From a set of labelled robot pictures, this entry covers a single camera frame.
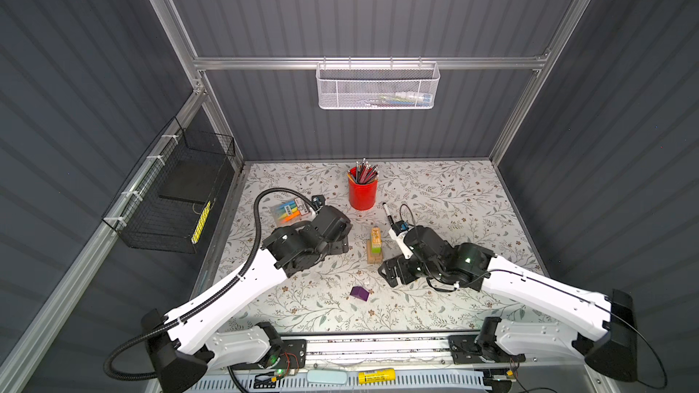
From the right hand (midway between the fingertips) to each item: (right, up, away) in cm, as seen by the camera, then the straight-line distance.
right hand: (393, 267), depth 74 cm
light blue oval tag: (-18, -27, -4) cm, 33 cm away
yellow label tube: (-5, -27, -5) cm, 28 cm away
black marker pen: (+3, +10, +28) cm, 30 cm away
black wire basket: (-61, +19, -1) cm, 64 cm away
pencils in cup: (-8, +27, +25) cm, 38 cm away
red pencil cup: (-8, +18, +32) cm, 38 cm away
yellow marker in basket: (-50, +13, -5) cm, 52 cm away
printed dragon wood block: (-4, +6, +11) cm, 13 cm away
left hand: (-16, +9, -1) cm, 18 cm away
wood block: (-4, -1, +15) cm, 16 cm away
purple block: (-9, -10, +9) cm, 16 cm away
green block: (-4, +2, +12) cm, 13 cm away
